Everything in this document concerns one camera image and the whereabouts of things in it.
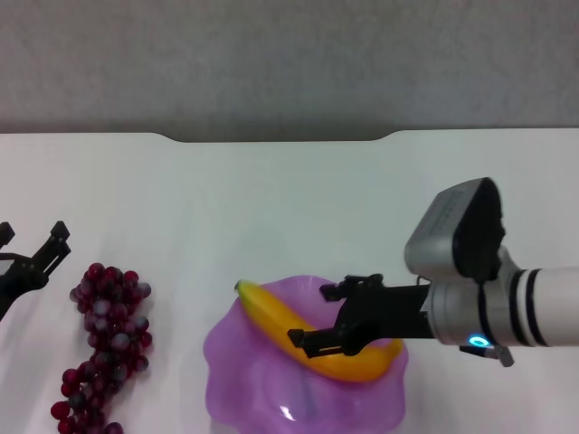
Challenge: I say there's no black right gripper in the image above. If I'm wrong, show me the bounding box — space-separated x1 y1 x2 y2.
287 272 435 361

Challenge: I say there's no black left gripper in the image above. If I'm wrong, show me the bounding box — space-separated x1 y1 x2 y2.
0 220 72 323

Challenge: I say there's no yellow banana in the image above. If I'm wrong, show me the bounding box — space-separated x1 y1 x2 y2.
233 278 403 383

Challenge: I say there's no dark red grape bunch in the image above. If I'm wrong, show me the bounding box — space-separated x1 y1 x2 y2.
50 261 154 434

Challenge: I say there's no purple wavy plastic plate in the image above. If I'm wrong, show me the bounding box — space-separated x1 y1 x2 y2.
202 274 411 434

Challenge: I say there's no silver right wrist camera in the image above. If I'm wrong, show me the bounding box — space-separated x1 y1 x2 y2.
403 177 508 285

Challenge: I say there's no grey right arm cable plug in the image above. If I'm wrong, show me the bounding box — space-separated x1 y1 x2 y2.
460 344 516 368

